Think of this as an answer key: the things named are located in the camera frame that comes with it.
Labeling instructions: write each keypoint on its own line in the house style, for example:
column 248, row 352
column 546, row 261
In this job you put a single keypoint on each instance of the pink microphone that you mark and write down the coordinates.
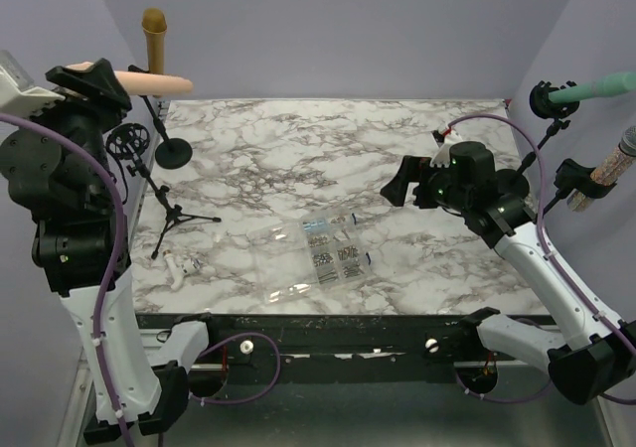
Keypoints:
column 149, row 83

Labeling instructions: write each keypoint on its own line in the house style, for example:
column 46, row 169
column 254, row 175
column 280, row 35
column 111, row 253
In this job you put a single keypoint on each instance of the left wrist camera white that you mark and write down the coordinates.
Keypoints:
column 18, row 93

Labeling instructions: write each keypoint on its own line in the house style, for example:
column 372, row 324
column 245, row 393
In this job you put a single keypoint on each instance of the black stand holding glitter mic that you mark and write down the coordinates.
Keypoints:
column 572, row 178

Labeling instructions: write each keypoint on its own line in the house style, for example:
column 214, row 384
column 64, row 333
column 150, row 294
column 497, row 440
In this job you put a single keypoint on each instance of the black round-base mic stand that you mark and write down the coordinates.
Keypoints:
column 172, row 153

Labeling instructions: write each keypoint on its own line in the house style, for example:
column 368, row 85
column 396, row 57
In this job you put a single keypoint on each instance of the glitter microphone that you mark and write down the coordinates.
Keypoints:
column 604, row 177

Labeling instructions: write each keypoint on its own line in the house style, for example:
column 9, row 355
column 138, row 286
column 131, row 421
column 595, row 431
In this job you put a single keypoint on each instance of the white plastic faucet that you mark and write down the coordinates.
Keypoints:
column 179, row 270

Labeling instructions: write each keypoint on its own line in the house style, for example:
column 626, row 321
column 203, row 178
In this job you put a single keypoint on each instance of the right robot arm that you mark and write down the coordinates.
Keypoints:
column 593, row 348

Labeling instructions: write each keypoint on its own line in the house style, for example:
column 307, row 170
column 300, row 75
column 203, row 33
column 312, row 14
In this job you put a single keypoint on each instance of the black tripod mic stand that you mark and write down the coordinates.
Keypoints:
column 127, row 142

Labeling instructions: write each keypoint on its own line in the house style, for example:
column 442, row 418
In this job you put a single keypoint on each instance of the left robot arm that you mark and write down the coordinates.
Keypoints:
column 56, row 167

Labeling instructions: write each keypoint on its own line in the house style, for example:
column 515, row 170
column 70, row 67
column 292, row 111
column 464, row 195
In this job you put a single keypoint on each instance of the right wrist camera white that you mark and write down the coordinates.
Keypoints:
column 444, row 139

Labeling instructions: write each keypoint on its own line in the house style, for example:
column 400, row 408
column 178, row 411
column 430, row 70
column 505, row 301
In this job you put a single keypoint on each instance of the gold microphone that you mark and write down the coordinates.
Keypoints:
column 154, row 26

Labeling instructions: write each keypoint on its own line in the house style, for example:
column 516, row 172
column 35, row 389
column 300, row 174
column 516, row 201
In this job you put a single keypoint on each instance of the clear plastic screw box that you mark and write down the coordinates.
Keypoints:
column 318, row 252

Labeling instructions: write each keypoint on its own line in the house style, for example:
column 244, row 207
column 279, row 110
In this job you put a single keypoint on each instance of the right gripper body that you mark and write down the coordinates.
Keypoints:
column 425, row 197

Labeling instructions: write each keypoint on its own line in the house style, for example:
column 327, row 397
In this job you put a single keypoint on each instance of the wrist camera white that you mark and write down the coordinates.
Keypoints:
column 444, row 139
column 18, row 93

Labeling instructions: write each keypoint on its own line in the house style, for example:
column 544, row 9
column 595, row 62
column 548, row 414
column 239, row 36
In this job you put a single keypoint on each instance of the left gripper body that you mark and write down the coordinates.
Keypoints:
column 97, row 111

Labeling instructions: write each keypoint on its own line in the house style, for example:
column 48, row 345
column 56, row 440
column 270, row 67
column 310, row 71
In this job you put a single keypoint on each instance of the teal microphone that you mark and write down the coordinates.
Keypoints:
column 607, row 86

